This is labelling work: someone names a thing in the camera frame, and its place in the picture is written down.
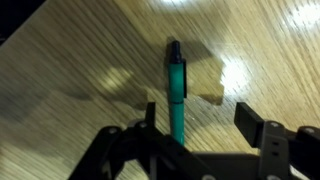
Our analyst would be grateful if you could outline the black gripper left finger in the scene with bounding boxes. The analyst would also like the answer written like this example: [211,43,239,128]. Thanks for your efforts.
[68,101,214,180]

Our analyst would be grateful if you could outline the green pen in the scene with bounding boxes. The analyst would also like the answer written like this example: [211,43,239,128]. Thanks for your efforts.
[166,39,188,147]

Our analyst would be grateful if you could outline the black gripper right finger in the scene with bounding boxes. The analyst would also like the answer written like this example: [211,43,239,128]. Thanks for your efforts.
[233,101,320,180]

